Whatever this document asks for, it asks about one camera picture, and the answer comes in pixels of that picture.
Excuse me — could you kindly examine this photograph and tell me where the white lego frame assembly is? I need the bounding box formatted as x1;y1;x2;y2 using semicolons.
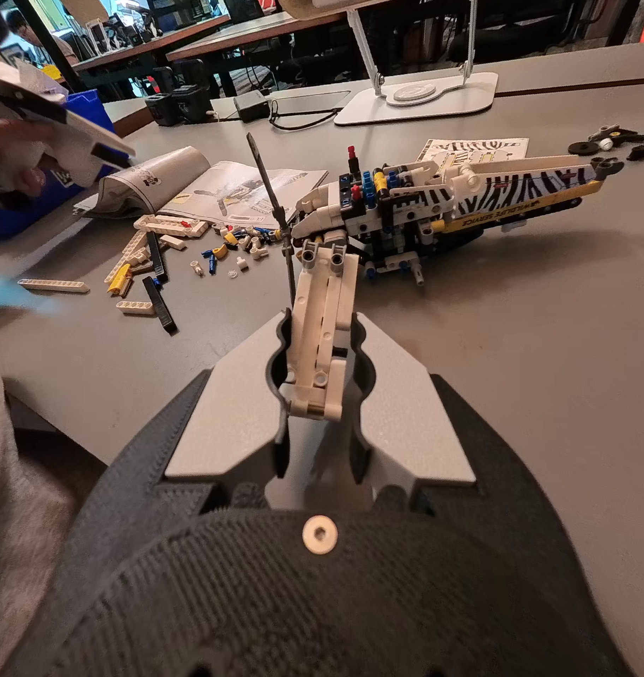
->
104;213;209;285

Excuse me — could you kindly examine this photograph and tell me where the zebra sticker sheet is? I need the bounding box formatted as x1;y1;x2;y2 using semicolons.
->
414;138;529;165

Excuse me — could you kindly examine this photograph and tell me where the pile of small lego pieces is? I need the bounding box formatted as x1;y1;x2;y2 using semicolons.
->
190;222;272;278

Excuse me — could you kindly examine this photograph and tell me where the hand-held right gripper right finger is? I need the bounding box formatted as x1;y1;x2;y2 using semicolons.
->
348;312;477;503

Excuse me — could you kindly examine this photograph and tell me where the grey background table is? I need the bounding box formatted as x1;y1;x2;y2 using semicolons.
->
166;11;354;63

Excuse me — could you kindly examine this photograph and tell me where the zebra striped lego helicopter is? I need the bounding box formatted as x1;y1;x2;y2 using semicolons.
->
246;132;625;307

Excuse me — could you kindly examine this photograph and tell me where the white screen stand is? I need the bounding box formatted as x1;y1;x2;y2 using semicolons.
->
334;0;498;127

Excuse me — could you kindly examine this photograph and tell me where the lego instruction booklet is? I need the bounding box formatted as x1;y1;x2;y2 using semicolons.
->
73;145;329;231

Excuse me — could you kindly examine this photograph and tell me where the blue plastic bin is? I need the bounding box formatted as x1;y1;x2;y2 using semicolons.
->
0;89;128;237

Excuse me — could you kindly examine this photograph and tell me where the black cable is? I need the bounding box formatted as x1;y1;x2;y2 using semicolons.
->
269;105;350;132

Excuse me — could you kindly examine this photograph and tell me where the black battery charger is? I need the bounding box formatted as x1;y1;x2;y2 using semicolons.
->
145;91;184;128

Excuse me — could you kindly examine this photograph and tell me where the white lego panel assembly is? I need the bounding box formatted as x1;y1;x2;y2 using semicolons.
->
279;238;362;422

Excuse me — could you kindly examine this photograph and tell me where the black power brick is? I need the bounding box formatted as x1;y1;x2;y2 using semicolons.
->
233;90;271;124

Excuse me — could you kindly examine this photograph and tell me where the black charger with green display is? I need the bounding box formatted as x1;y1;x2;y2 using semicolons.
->
173;85;215;124

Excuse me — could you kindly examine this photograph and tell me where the long white lego beam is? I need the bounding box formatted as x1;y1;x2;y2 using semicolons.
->
18;277;90;294

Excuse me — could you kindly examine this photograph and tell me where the person's grey sweater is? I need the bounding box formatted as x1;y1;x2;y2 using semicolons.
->
0;344;108;677

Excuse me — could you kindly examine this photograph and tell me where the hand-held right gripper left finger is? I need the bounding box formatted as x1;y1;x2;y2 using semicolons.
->
164;309;292;479

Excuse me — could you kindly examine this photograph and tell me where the black lego wheel assembly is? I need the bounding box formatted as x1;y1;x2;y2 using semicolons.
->
568;123;644;155

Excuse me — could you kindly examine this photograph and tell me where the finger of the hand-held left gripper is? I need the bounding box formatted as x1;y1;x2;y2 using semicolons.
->
63;108;138;171

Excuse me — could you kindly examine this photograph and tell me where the dark grey lego beam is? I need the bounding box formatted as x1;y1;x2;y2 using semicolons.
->
146;231;168;282

